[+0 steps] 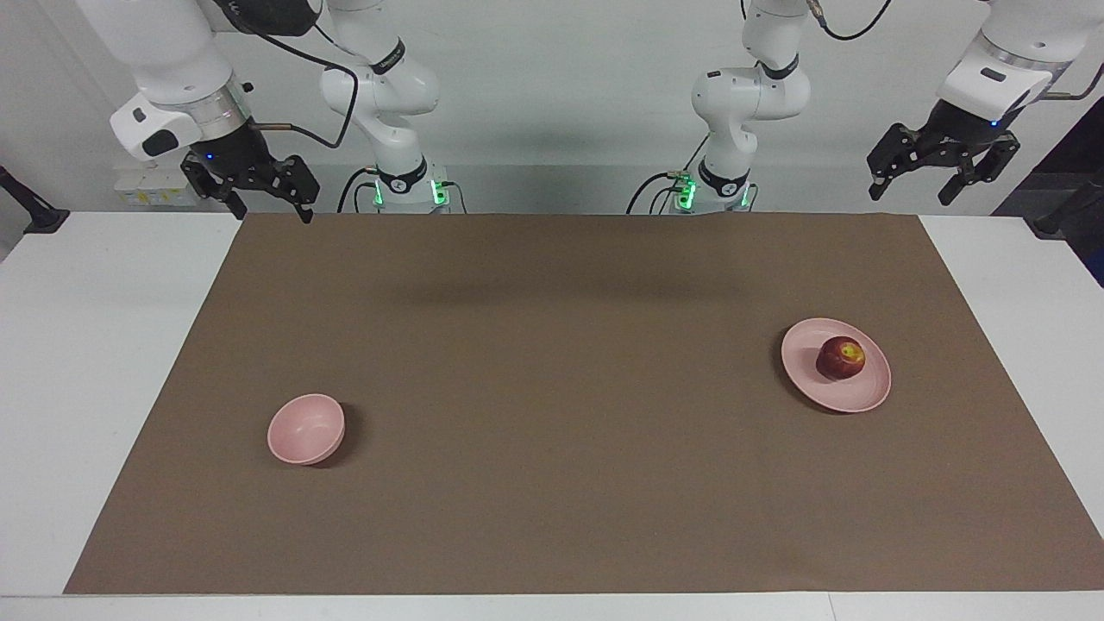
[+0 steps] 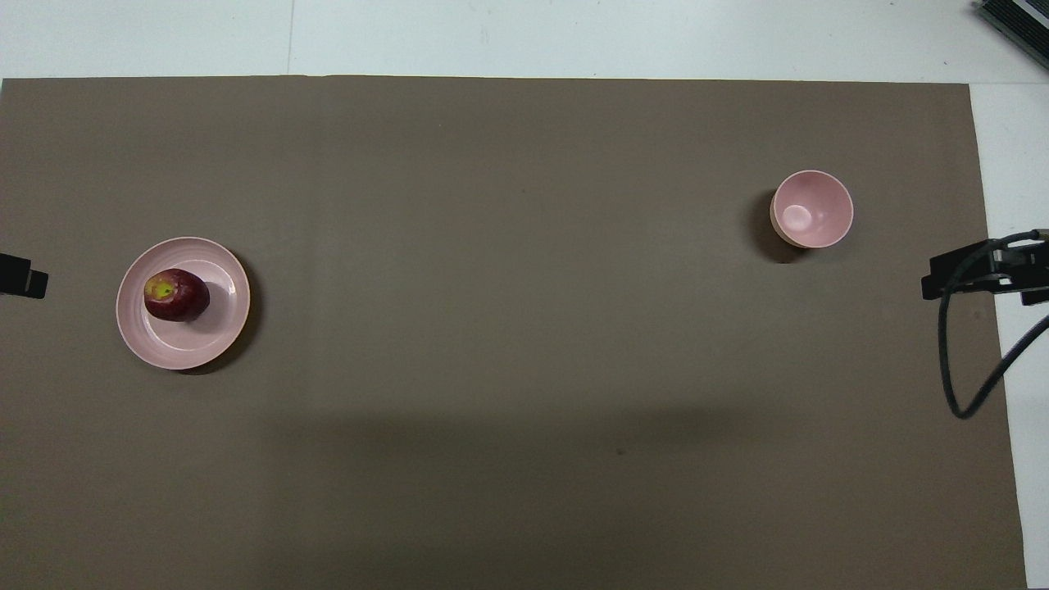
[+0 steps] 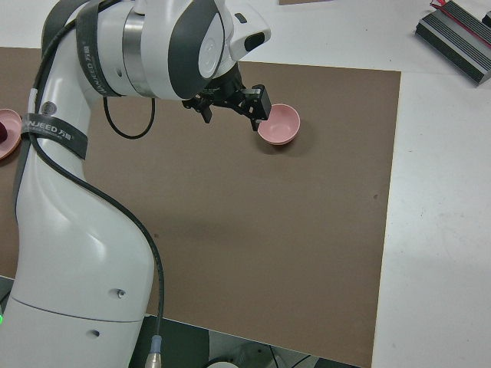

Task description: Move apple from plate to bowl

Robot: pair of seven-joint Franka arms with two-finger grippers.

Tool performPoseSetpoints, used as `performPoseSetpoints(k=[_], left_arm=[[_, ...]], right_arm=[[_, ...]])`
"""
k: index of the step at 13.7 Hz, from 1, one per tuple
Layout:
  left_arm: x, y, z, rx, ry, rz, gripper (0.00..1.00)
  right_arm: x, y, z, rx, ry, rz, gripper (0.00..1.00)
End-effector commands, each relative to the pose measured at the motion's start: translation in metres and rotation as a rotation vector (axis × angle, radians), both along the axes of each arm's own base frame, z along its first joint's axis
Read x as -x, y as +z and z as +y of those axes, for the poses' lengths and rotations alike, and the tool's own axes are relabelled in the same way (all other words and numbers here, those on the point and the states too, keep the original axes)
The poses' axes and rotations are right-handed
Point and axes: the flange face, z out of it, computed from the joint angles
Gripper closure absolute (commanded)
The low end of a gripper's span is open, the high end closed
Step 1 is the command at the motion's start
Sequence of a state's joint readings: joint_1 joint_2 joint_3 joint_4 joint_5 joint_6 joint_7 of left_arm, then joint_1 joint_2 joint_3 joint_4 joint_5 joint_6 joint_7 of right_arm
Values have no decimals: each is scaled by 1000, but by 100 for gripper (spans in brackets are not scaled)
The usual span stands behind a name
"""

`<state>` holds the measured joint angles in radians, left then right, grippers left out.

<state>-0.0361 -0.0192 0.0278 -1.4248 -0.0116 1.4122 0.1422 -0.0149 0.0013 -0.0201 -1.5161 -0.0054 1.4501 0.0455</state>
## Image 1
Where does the black clamp stand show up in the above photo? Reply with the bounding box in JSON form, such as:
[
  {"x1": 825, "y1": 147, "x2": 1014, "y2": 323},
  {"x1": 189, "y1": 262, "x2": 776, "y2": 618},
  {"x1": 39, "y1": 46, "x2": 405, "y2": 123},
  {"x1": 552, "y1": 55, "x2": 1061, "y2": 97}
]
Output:
[
  {"x1": 0, "y1": 164, "x2": 70, "y2": 235},
  {"x1": 1033, "y1": 175, "x2": 1104, "y2": 239}
]

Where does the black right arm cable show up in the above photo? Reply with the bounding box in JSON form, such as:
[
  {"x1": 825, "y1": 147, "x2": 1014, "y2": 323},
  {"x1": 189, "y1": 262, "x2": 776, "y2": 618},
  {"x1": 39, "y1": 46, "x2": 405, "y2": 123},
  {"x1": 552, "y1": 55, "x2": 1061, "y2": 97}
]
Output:
[{"x1": 216, "y1": 0, "x2": 360, "y2": 149}]

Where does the brown table mat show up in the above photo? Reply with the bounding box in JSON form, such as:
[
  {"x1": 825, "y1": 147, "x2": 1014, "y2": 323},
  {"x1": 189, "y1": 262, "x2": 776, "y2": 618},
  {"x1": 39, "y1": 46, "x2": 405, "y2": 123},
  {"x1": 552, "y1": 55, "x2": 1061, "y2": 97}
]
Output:
[{"x1": 63, "y1": 213, "x2": 1104, "y2": 596}]

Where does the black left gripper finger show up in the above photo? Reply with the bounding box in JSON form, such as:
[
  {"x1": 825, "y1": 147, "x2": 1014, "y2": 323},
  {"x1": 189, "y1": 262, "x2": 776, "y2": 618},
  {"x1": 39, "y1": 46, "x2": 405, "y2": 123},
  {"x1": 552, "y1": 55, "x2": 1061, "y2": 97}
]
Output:
[
  {"x1": 938, "y1": 134, "x2": 1021, "y2": 206},
  {"x1": 867, "y1": 123, "x2": 937, "y2": 201}
]

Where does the pink bowl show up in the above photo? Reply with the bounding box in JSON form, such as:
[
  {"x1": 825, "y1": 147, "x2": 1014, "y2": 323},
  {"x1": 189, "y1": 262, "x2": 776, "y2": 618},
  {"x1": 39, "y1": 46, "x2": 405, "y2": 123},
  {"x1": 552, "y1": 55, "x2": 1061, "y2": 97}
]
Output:
[{"x1": 267, "y1": 394, "x2": 346, "y2": 467}]

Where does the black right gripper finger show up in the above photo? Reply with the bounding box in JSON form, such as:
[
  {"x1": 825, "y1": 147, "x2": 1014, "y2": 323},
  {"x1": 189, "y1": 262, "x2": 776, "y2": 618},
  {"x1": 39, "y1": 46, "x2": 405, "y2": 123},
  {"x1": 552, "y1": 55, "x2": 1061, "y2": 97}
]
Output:
[
  {"x1": 181, "y1": 155, "x2": 248, "y2": 220},
  {"x1": 259, "y1": 155, "x2": 320, "y2": 223}
]

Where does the black right base cable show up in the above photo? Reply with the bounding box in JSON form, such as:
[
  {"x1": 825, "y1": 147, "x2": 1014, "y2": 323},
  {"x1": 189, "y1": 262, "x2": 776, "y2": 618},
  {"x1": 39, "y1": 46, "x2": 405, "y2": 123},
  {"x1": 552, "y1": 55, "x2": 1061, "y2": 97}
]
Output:
[{"x1": 336, "y1": 166, "x2": 380, "y2": 214}]

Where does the white wall socket box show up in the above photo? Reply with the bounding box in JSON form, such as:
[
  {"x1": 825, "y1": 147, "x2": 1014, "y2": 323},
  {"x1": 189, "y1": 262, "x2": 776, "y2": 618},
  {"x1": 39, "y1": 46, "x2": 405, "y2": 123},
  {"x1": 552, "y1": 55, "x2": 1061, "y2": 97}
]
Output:
[{"x1": 115, "y1": 166, "x2": 208, "y2": 208}]

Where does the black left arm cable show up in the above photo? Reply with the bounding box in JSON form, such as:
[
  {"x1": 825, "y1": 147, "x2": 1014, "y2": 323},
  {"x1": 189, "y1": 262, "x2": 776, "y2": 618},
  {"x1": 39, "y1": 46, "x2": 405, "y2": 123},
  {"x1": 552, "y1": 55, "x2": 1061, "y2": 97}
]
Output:
[{"x1": 811, "y1": 0, "x2": 1104, "y2": 103}]

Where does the black base cable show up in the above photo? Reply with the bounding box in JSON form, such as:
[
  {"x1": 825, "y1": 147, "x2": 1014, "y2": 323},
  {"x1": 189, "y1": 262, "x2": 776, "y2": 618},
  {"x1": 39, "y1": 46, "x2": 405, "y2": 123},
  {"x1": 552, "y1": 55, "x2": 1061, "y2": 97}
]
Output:
[
  {"x1": 627, "y1": 134, "x2": 712, "y2": 215},
  {"x1": 336, "y1": 166, "x2": 380, "y2": 214}
]

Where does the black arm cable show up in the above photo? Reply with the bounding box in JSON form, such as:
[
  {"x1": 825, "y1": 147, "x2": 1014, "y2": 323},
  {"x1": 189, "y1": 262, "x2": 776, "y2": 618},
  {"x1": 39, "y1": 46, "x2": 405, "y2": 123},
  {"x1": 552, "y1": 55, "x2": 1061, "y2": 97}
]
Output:
[
  {"x1": 811, "y1": 0, "x2": 1104, "y2": 103},
  {"x1": 216, "y1": 0, "x2": 360, "y2": 149}
]

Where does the dark background panel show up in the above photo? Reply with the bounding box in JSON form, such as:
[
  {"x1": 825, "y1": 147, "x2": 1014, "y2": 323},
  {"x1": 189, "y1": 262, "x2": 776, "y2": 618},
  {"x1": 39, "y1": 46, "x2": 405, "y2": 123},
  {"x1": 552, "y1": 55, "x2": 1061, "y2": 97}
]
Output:
[{"x1": 992, "y1": 97, "x2": 1104, "y2": 287}]

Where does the black left base cable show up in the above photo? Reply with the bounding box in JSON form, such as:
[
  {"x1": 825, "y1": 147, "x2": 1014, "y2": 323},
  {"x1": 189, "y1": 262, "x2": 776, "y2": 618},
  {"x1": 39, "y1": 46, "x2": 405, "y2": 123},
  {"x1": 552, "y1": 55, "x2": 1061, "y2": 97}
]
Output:
[{"x1": 627, "y1": 134, "x2": 712, "y2": 215}]

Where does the pink plate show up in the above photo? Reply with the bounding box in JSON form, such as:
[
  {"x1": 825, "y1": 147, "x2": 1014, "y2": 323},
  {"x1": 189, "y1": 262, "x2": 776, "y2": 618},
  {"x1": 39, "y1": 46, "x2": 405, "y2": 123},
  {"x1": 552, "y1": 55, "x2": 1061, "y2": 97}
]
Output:
[{"x1": 781, "y1": 318, "x2": 892, "y2": 413}]

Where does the red apple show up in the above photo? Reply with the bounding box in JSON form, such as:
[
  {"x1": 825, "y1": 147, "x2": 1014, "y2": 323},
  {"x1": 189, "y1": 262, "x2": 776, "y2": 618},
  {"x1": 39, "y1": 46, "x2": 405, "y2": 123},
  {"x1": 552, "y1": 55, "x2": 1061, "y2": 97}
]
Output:
[{"x1": 816, "y1": 336, "x2": 867, "y2": 381}]

